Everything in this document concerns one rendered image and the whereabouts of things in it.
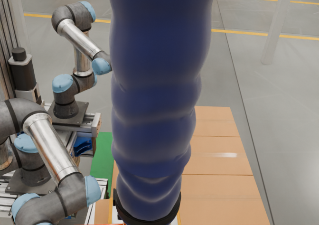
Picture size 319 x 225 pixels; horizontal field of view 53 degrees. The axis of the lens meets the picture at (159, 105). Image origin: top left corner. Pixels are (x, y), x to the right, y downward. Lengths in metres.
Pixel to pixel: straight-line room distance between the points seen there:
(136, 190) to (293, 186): 2.43
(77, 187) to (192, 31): 0.51
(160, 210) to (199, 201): 1.17
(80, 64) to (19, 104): 0.81
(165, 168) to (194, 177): 1.44
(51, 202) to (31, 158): 0.67
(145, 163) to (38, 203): 0.29
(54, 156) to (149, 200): 0.30
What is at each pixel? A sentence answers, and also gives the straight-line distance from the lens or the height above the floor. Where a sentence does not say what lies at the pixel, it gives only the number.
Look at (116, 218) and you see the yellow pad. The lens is 1.37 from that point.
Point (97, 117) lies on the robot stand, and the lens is 2.04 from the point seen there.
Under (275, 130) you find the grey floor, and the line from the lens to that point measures 3.79.
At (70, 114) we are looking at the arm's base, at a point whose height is 1.06.
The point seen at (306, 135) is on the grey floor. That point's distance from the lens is 3.88.
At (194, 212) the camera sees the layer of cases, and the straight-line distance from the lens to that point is 2.14.
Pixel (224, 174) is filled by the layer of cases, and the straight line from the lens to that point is 2.38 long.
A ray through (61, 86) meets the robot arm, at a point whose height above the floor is 1.25.
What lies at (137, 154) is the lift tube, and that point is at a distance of 0.84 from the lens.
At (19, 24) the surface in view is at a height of 0.45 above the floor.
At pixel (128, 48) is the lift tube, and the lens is 0.68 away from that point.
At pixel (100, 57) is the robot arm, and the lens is 1.45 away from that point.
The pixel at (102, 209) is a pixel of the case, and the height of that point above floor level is 0.95.
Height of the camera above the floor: 2.28
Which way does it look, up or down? 37 degrees down
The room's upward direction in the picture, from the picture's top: 5 degrees clockwise
